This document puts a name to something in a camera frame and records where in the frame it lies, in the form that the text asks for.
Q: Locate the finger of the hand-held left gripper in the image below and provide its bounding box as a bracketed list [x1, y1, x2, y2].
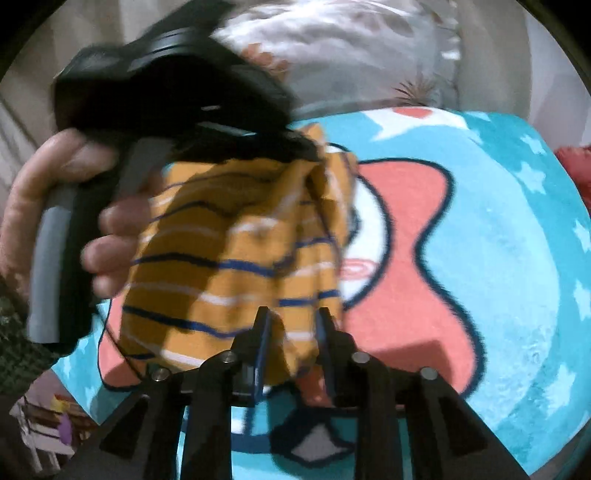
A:
[194, 121, 324, 163]

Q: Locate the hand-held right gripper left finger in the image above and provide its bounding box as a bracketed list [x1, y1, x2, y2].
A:
[55, 305, 274, 480]

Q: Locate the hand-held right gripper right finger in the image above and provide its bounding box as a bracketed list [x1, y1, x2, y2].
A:
[316, 306, 532, 480]

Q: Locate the yellow striped knit sweater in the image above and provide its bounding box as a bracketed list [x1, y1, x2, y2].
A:
[111, 124, 359, 387]

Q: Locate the person's left hand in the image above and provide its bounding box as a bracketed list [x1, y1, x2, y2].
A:
[0, 127, 168, 302]

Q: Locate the floral leaf print pillow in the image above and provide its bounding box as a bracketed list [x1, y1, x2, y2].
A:
[211, 0, 463, 121]

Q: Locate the blue star print blanket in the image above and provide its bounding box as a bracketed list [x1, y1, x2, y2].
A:
[51, 106, 591, 480]

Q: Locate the beige textured curtain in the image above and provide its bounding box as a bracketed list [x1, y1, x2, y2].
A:
[455, 0, 537, 128]

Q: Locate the white storage rack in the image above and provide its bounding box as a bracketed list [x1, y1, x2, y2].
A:
[8, 387, 103, 477]

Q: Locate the red plastic bag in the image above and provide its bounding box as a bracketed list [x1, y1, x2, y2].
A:
[554, 145, 591, 209]

